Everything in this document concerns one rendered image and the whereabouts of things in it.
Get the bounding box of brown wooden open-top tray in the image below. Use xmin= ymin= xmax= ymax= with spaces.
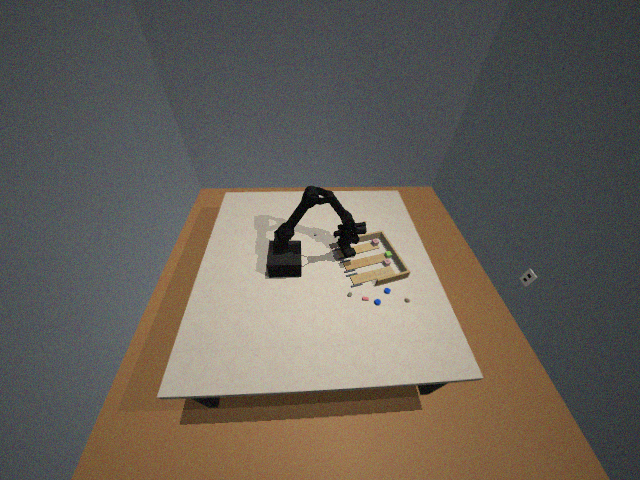
xmin=357 ymin=229 xmax=411 ymax=286

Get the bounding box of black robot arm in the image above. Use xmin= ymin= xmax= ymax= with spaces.
xmin=274 ymin=186 xmax=367 ymax=253

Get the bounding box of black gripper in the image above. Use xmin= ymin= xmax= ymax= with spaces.
xmin=333 ymin=230 xmax=356 ymax=258

